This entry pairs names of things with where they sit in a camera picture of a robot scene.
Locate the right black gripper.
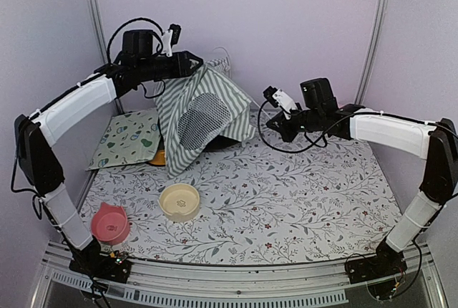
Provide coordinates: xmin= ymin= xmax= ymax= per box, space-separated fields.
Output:
xmin=266 ymin=106 xmax=323 ymax=143

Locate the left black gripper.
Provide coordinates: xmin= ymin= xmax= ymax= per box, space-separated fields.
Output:
xmin=138 ymin=50 xmax=205 ymax=82

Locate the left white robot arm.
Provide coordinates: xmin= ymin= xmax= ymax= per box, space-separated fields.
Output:
xmin=14 ymin=29 xmax=203 ymax=275

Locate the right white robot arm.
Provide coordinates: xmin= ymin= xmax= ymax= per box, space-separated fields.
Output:
xmin=263 ymin=78 xmax=457 ymax=276

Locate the cream pet bowl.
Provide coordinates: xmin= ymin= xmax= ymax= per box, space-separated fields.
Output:
xmin=159 ymin=183 xmax=200 ymax=223

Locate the red cat-ear pet bowl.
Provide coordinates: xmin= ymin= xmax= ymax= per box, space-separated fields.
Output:
xmin=91 ymin=202 xmax=130 ymax=246

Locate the green patterned cushion mat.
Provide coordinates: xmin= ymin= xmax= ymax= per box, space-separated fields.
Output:
xmin=88 ymin=108 xmax=161 ymax=170

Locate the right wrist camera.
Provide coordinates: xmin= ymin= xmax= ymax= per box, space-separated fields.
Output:
xmin=263 ymin=86 xmax=301 ymax=113

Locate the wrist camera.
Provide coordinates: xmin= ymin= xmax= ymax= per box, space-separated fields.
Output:
xmin=263 ymin=86 xmax=301 ymax=113
xmin=162 ymin=24 xmax=182 ymax=57

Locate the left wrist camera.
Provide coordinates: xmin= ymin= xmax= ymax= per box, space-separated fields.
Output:
xmin=162 ymin=24 xmax=182 ymax=57

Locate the left aluminium frame post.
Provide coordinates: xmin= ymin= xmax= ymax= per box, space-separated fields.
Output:
xmin=80 ymin=0 xmax=125 ymax=114

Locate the aluminium frame post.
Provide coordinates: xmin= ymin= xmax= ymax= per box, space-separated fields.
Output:
xmin=354 ymin=0 xmax=389 ymax=105
xmin=80 ymin=0 xmax=125 ymax=114

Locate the front aluminium rail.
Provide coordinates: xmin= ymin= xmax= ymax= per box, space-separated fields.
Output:
xmin=31 ymin=242 xmax=449 ymax=307

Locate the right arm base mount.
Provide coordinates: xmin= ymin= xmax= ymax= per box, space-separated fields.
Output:
xmin=344 ymin=253 xmax=407 ymax=284

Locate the right aluminium frame post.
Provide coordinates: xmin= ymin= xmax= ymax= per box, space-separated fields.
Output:
xmin=354 ymin=0 xmax=389 ymax=105

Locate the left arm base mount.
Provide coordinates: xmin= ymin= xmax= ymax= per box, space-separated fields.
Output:
xmin=69 ymin=250 xmax=132 ymax=284

